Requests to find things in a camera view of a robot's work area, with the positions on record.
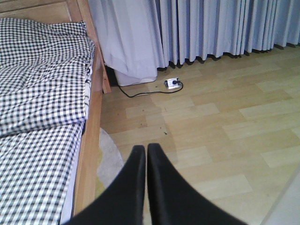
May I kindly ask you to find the black white checkered duvet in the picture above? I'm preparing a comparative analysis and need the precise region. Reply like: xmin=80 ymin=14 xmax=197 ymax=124
xmin=0 ymin=18 xmax=95 ymax=136

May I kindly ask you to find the grey round rug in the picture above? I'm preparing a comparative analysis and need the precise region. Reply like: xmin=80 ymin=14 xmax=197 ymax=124
xmin=95 ymin=128 xmax=124 ymax=197

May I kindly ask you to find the light grey curtain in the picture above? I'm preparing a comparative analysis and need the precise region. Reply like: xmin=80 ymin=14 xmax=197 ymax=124
xmin=89 ymin=0 xmax=300 ymax=86

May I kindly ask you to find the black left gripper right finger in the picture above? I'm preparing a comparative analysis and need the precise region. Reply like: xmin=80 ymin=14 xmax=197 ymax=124
xmin=147 ymin=143 xmax=244 ymax=225

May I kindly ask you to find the silver floor outlet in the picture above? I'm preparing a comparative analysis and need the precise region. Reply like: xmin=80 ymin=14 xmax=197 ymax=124
xmin=164 ymin=77 xmax=183 ymax=90

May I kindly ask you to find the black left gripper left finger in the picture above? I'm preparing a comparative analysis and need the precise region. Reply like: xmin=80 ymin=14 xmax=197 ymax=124
xmin=65 ymin=145 xmax=146 ymax=225

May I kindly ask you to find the black power cord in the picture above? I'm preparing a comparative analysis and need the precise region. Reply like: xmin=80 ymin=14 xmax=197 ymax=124
xmin=116 ymin=79 xmax=184 ymax=98

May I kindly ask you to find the wooden bed frame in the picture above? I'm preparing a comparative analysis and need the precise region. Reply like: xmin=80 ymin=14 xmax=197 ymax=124
xmin=0 ymin=0 xmax=111 ymax=222

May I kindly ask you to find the checkered bed sheet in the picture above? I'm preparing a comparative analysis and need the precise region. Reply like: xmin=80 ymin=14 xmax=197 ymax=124
xmin=0 ymin=123 xmax=83 ymax=225

